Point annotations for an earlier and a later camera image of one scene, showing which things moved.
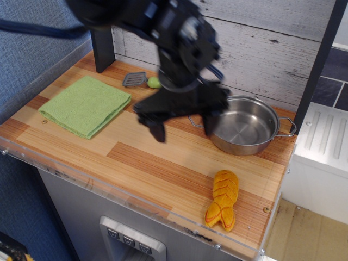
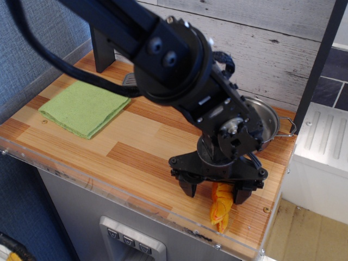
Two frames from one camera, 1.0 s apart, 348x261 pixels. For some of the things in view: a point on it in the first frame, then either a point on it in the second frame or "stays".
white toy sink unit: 317,181 stays
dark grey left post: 103,47 stays
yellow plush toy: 29,258 -> 13,256
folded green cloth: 84,107 stays
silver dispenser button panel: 123,242 stays
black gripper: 207,98 -> 191,169
